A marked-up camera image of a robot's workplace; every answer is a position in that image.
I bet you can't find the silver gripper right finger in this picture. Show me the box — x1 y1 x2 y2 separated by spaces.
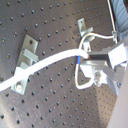
85 47 120 65

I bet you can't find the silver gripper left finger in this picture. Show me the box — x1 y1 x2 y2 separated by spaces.
79 63 118 86

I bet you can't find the blue fabric at corner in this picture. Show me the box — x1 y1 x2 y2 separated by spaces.
111 0 128 40

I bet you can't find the thin white wire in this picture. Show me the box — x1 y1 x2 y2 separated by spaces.
73 32 118 90

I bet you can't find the metal cable clip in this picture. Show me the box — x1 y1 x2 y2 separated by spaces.
11 35 38 95
77 18 95 52

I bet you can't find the thick white cable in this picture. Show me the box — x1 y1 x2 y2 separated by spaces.
0 48 90 93

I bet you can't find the left metal cable clip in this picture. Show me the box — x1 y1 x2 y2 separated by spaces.
11 35 38 95

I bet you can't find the upper metal cable clip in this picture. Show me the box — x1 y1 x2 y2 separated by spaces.
77 18 95 52

